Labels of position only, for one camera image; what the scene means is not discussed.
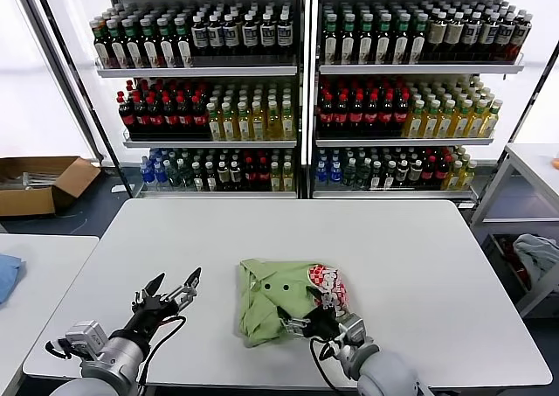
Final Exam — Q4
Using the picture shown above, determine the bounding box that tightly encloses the grey metal shelf unit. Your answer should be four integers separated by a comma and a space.
307, 0, 525, 203
65, 0, 307, 201

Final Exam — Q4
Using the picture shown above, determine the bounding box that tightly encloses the brown cardboard box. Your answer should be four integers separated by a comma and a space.
0, 156, 102, 218

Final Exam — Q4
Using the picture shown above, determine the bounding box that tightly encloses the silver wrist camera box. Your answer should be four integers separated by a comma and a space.
335, 312, 366, 344
65, 320, 108, 358

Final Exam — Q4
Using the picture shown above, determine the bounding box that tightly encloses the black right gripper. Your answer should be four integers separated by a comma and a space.
275, 289, 347, 340

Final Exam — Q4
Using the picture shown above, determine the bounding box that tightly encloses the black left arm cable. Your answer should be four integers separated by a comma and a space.
138, 314, 190, 372

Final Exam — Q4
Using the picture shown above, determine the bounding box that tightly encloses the grey white clothes pile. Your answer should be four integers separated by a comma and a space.
511, 233, 559, 293

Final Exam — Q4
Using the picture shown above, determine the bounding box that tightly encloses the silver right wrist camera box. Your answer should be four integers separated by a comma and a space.
335, 312, 366, 344

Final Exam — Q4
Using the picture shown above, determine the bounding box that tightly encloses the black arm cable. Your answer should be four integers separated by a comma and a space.
138, 314, 190, 372
308, 337, 347, 393

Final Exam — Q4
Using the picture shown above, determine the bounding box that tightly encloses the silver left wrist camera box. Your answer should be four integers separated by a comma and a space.
65, 320, 108, 358

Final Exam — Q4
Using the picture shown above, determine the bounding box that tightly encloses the yellow drink bottle green label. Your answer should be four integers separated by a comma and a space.
404, 100, 424, 139
480, 99, 503, 139
279, 101, 296, 142
205, 102, 223, 142
250, 101, 266, 142
450, 100, 473, 139
466, 100, 488, 139
235, 101, 252, 142
435, 100, 456, 139
419, 100, 440, 139
265, 101, 281, 142
220, 102, 237, 142

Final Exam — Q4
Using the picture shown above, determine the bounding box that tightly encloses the dark bottle green cap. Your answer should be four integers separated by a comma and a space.
92, 19, 111, 69
155, 17, 176, 69
107, 18, 127, 69
409, 14, 428, 65
122, 18, 141, 69
322, 14, 338, 65
139, 17, 159, 69
173, 17, 193, 68
391, 14, 410, 65
356, 14, 374, 65
339, 14, 355, 65
374, 14, 391, 65

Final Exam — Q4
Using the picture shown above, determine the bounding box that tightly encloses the blue folded cloth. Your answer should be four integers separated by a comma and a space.
0, 254, 26, 308

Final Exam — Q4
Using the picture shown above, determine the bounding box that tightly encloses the dark bottle blue white label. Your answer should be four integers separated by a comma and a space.
190, 14, 208, 59
495, 14, 516, 61
259, 13, 276, 59
511, 15, 533, 61
241, 14, 259, 59
206, 14, 224, 59
460, 13, 480, 60
478, 13, 499, 60
222, 14, 239, 59
275, 13, 293, 59

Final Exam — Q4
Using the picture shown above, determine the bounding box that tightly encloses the green t-shirt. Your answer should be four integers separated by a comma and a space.
238, 258, 353, 349

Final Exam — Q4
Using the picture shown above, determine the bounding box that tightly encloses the white side table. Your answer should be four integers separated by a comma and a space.
0, 233, 100, 396

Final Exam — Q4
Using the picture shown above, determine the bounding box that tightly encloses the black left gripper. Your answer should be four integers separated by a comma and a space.
124, 267, 204, 341

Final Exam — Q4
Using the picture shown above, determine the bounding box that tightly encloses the silver metal parts bundle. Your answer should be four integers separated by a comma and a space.
21, 172, 60, 192

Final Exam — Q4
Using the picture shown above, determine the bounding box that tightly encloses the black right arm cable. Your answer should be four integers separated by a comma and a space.
308, 337, 347, 393

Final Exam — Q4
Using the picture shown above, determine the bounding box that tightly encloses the red cloth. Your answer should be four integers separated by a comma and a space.
501, 238, 532, 290

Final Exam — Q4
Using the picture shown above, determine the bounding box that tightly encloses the white metal frame table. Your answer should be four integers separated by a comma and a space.
469, 142, 559, 318

